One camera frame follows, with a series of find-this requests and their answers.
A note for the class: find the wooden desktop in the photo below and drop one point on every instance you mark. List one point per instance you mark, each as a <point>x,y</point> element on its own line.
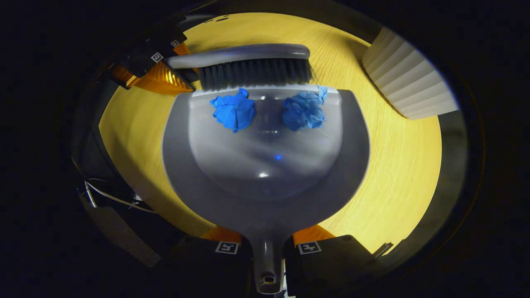
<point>393,165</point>

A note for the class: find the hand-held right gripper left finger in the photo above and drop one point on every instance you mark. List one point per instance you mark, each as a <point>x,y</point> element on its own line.
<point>198,265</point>

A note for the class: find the small grey broom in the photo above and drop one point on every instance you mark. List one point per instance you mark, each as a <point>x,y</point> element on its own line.
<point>248,54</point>

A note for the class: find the black desk edge bracket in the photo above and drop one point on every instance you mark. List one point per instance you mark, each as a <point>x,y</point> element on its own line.
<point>383,249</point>

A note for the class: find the pale blue paper ball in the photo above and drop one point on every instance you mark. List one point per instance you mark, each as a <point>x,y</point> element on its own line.
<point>304,111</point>

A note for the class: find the white ribbed garbage bin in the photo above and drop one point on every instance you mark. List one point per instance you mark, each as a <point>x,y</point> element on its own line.
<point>410,78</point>

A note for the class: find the grey dustpan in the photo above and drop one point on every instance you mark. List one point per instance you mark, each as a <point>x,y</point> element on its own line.
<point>265,165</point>

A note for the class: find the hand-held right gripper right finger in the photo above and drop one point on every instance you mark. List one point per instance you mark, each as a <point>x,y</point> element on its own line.
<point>331,269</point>

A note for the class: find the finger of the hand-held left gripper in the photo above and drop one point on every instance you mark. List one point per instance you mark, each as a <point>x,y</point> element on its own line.
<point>169,39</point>
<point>182,78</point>

